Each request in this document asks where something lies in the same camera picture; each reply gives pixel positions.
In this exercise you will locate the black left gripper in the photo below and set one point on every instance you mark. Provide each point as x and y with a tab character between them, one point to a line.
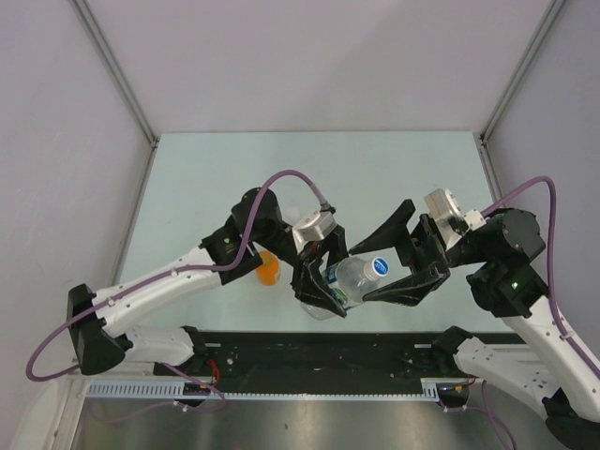
307	281

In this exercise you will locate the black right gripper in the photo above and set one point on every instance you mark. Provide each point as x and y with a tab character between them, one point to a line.
424	248

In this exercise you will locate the blue white Pocari cap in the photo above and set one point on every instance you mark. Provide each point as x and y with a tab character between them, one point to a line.
377	268

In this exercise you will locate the clear bottle blue green label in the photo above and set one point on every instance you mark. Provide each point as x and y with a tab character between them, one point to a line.
348	281

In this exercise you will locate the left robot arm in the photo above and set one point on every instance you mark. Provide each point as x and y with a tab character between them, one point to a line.
105	325

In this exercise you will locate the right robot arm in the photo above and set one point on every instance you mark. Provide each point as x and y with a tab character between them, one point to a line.
562	389

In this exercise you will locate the small orange juice bottle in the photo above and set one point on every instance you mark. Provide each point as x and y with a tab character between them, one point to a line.
269	271

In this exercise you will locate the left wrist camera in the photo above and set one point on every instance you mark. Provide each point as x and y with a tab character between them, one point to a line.
313	227

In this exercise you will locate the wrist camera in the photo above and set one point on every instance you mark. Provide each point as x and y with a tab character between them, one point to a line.
451	220
313	227

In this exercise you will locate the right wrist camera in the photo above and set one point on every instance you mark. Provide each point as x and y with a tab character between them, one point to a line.
451	220

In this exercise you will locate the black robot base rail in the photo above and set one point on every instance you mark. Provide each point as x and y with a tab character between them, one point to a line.
327	362

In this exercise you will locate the white slotted cable duct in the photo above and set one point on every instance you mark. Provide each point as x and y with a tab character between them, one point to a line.
184	390

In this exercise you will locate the right aluminium frame post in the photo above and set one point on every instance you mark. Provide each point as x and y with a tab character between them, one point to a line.
524	66

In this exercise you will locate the aluminium frame post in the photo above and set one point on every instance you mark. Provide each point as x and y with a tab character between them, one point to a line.
108	59
524	66

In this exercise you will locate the left aluminium frame post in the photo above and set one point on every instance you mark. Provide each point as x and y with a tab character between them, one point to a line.
108	59

